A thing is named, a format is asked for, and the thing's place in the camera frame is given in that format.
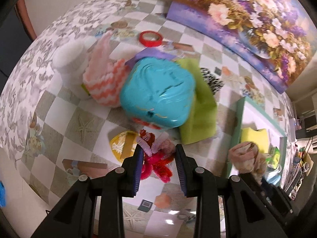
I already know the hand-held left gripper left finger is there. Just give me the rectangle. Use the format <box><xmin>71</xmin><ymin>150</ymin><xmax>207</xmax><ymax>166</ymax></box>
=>
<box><xmin>30</xmin><ymin>145</ymin><xmax>145</xmax><ymax>238</ymax></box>

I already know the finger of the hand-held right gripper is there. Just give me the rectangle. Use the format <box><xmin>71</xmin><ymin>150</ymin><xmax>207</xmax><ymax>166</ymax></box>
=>
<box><xmin>241</xmin><ymin>172</ymin><xmax>266</xmax><ymax>194</ymax></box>

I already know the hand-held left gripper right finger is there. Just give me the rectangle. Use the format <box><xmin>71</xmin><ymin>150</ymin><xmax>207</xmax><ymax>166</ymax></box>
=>
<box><xmin>175</xmin><ymin>144</ymin><xmax>290</xmax><ymax>238</ymax></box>

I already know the blue face mask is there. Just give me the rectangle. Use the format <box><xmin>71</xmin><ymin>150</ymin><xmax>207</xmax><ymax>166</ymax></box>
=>
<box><xmin>264</xmin><ymin>169</ymin><xmax>281</xmax><ymax>185</ymax></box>

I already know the red pipe cleaner toy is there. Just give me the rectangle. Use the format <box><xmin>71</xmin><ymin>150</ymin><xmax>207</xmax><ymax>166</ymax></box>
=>
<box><xmin>137</xmin><ymin>129</ymin><xmax>177</xmax><ymax>184</ymax></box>

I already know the beige floral cloth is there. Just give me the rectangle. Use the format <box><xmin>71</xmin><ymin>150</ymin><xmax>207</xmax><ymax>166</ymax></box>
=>
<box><xmin>228</xmin><ymin>141</ymin><xmax>268</xmax><ymax>181</ymax></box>

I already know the small green box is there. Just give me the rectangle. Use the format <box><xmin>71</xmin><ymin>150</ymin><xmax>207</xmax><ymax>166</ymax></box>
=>
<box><xmin>269</xmin><ymin>147</ymin><xmax>281</xmax><ymax>165</ymax></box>

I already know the yellow sponge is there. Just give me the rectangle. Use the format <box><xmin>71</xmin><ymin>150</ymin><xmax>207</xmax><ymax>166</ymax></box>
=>
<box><xmin>241</xmin><ymin>128</ymin><xmax>269</xmax><ymax>154</ymax></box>

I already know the white tray green rim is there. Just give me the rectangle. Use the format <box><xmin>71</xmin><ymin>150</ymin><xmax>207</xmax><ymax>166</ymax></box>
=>
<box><xmin>226</xmin><ymin>97</ymin><xmax>288</xmax><ymax>186</ymax></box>

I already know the purple packet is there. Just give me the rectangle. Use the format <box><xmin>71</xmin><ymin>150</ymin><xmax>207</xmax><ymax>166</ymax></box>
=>
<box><xmin>125</xmin><ymin>48</ymin><xmax>181</xmax><ymax>66</ymax></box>

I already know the red tape roll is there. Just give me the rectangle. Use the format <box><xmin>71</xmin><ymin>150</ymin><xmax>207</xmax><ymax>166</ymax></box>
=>
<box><xmin>139</xmin><ymin>30</ymin><xmax>163</xmax><ymax>47</ymax></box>

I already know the yellow green packet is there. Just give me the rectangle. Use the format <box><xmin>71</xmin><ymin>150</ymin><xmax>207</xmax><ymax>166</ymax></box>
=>
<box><xmin>110</xmin><ymin>130</ymin><xmax>139</xmax><ymax>164</ymax></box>

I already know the lime green cloth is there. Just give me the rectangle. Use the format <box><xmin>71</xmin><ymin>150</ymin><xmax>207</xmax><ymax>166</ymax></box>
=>
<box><xmin>176</xmin><ymin>59</ymin><xmax>218</xmax><ymax>145</ymax></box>

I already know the cluttered shelf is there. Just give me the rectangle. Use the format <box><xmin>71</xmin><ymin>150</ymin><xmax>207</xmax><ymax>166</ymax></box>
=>
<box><xmin>288</xmin><ymin>99</ymin><xmax>317</xmax><ymax>201</ymax></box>

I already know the teal plastic box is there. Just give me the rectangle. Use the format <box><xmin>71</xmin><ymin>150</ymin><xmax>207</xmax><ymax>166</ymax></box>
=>
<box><xmin>119</xmin><ymin>57</ymin><xmax>196</xmax><ymax>130</ymax></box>

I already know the pink white fuzzy sock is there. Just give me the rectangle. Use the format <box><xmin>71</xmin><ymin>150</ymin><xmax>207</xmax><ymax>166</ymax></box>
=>
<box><xmin>82</xmin><ymin>33</ymin><xmax>130</xmax><ymax>107</ymax></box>

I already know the black white spotted cloth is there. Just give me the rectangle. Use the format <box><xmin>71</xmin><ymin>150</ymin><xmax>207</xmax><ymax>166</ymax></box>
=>
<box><xmin>199</xmin><ymin>67</ymin><xmax>224</xmax><ymax>96</ymax></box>

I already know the white plastic bottle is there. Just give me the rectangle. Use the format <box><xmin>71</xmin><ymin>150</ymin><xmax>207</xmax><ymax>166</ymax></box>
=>
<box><xmin>53</xmin><ymin>42</ymin><xmax>92</xmax><ymax>100</ymax></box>

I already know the blue glove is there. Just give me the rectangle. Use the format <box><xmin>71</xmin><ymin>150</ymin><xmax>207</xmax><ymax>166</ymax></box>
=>
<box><xmin>0</xmin><ymin>181</ymin><xmax>7</xmax><ymax>207</ymax></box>

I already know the grey floral blanket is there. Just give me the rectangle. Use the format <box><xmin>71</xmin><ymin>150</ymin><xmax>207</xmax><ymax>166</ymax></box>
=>
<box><xmin>0</xmin><ymin>0</ymin><xmax>129</xmax><ymax>161</ymax></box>

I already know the floral painting canvas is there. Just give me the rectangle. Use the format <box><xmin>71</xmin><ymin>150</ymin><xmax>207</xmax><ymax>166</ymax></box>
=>
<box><xmin>166</xmin><ymin>0</ymin><xmax>311</xmax><ymax>94</ymax></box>

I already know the dark cabinet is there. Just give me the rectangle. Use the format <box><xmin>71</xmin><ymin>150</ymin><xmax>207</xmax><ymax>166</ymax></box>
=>
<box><xmin>0</xmin><ymin>7</ymin><xmax>25</xmax><ymax>80</ymax></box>

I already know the brown wooden board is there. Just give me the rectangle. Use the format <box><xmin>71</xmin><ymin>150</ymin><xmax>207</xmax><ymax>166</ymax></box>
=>
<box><xmin>15</xmin><ymin>0</ymin><xmax>37</xmax><ymax>40</ymax></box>

